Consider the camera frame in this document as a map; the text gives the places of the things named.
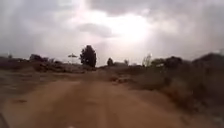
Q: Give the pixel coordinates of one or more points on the small dark tree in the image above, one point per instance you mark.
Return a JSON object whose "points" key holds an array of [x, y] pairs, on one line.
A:
{"points": [[110, 62]]}

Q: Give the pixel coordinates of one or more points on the tall dark tree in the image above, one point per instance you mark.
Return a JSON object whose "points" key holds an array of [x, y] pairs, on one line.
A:
{"points": [[88, 56]]}

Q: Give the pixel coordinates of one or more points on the thin pale tree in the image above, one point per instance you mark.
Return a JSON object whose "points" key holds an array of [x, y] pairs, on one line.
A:
{"points": [[147, 60]]}

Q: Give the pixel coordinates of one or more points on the mast with flat top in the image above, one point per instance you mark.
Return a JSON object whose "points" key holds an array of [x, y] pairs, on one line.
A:
{"points": [[72, 55]]}

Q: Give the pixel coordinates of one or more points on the red dirt road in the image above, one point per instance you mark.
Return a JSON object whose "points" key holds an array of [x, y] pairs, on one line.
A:
{"points": [[93, 103]]}

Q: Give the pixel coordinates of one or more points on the row of dark bushes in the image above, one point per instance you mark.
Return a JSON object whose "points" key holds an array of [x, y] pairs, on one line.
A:
{"points": [[173, 63], [35, 58]]}

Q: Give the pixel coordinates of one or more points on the dry scrub verge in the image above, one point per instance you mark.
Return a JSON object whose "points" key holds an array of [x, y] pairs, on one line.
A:
{"points": [[186, 96]]}

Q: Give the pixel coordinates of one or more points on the earth bank with scrub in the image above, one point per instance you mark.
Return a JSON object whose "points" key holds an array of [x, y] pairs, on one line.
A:
{"points": [[20, 80]]}

